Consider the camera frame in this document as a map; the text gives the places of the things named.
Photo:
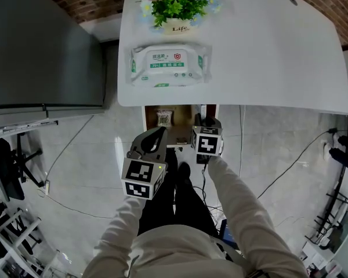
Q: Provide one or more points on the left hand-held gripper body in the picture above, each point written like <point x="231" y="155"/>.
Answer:
<point x="139" y="178"/>

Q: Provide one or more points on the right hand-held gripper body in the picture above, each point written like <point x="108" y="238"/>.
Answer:
<point x="206" y="143"/>

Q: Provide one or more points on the white wooden drawer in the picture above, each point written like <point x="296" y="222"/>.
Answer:
<point x="179" y="117"/>

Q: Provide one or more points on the person's right forearm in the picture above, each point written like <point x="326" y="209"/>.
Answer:
<point x="235" y="190"/>

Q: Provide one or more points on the person's left forearm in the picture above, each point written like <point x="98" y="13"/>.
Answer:
<point x="124" y="219"/>

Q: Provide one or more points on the person's left leg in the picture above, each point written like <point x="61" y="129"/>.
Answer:
<point x="159" y="207"/>

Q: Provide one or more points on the person's leg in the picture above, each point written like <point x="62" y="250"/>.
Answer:
<point x="191" y="210"/>
<point x="159" y="207"/>

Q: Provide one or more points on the small clear packet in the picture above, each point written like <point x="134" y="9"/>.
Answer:
<point x="164" y="117"/>

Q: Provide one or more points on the person's right leg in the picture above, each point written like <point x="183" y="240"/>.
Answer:
<point x="191" y="210"/>

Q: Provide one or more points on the person's beige top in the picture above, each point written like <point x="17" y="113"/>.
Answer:
<point x="177" y="250"/>

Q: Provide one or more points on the white wet wipes packet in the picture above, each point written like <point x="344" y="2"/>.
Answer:
<point x="168" y="68"/>

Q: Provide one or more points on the dark blue floor box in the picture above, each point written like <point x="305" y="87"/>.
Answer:
<point x="229" y="233"/>

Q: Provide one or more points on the white power strip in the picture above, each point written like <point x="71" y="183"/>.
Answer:
<point x="46" y="187"/>

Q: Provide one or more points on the white desk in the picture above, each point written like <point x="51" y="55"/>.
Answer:
<point x="264" y="54"/>

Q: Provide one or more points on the silver metal rack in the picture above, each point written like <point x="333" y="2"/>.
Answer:
<point x="23" y="127"/>

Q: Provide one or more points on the black office chair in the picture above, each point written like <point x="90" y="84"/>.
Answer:
<point x="5" y="166"/>

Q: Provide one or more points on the potted artificial flower plant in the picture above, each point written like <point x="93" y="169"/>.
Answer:
<point x="177" y="7"/>

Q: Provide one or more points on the black metal stand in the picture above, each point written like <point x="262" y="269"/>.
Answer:
<point x="340" y="195"/>

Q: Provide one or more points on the grey refrigerator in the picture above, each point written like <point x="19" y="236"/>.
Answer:
<point x="40" y="54"/>

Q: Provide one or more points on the white frame stand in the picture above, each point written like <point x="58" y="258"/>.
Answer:
<point x="14" y="230"/>

